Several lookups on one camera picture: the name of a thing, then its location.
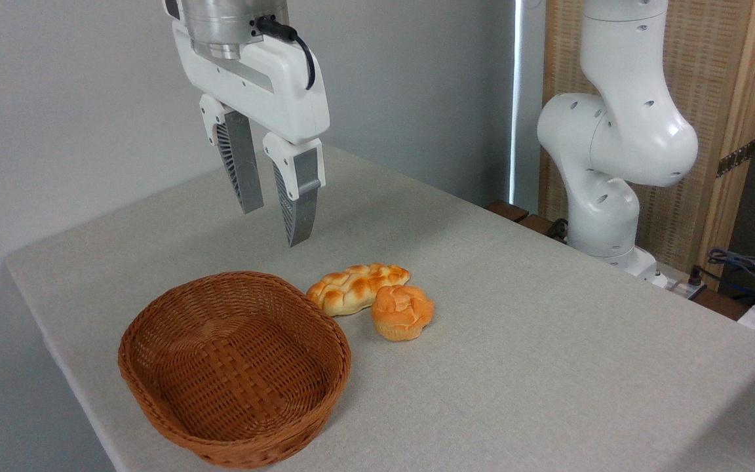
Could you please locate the white vertical wall trim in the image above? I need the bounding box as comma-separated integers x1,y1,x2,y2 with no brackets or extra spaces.
510,0,523,205

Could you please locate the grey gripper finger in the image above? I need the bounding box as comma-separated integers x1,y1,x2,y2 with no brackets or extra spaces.
261,132,326,248
199,93,265,216

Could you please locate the dark cable bundle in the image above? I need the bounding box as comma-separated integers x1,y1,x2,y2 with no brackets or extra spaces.
705,246,755,309

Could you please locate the long braided bread loaf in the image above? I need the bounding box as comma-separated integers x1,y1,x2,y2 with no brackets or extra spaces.
305,263,412,317

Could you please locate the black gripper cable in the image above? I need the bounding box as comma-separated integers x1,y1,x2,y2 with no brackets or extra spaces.
256,16,317,91

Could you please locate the brown woven wicker basket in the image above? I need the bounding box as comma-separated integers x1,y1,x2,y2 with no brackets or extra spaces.
118,271,353,469

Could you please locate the round muffin-shaped bread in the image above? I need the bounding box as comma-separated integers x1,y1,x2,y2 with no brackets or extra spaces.
371,285,435,342

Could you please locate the brown wooden base board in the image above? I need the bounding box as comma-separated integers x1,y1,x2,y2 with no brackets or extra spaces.
486,200,568,244

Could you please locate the metal screen hinge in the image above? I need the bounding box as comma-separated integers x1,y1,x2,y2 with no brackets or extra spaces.
716,140,755,178

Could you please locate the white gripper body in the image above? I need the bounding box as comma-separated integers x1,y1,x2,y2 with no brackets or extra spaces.
172,19,331,146

